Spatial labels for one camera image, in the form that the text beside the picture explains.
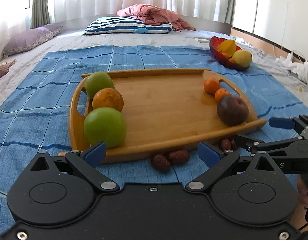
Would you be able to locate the green curtain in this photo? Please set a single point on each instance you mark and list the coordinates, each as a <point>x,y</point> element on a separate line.
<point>229,17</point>
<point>40,14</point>

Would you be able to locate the purple pillow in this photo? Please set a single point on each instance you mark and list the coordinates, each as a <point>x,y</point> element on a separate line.
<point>30,39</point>

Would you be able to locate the white cloth at right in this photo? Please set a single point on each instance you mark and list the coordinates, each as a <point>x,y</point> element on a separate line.
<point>298,68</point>

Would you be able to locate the yellow pear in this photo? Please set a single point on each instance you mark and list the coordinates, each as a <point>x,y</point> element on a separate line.
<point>242,57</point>

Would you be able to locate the small orange mandarin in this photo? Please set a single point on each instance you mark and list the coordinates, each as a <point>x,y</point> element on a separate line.
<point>211,85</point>

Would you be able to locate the green apple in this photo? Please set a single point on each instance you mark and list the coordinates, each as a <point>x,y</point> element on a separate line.
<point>97,81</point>
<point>107,125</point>

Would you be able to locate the right green curtain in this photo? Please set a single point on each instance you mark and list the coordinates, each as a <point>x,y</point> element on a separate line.
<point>229,17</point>

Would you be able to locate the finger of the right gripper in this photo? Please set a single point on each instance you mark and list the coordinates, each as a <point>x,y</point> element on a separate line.
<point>253,145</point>
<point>299,124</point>

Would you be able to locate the pink cloth at left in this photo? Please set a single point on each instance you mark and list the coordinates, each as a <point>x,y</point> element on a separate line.
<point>4,67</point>

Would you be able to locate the large orange fruit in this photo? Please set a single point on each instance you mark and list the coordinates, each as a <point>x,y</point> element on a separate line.
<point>108,97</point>

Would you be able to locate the pink crumpled blanket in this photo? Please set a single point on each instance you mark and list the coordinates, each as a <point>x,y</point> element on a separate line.
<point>153,15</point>

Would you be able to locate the dark purple apple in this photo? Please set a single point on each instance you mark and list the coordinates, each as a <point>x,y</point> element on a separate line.
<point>232,110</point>

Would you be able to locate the blue white striped pillow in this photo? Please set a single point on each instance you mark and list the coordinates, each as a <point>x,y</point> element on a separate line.
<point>116,24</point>

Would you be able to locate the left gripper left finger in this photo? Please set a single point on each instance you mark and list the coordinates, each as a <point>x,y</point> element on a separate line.
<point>73,172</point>

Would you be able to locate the grey bed sheet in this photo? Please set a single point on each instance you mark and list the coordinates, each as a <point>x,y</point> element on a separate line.
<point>25,62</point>

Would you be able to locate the red jujube date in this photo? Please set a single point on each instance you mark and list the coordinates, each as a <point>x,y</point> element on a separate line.
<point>178,157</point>
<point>225,144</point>
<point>160,163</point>

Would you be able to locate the wooden serving tray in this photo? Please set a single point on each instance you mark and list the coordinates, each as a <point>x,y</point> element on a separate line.
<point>168,110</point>

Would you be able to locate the yellow starfruit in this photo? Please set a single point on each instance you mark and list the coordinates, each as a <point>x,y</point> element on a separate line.
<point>227,46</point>

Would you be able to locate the person's right hand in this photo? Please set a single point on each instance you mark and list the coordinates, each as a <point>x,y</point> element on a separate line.
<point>302,192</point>

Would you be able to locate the red glass fruit bowl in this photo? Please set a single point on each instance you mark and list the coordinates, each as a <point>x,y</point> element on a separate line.
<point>214,43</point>

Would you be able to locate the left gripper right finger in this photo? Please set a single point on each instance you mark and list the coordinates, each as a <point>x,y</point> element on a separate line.
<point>229,171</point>

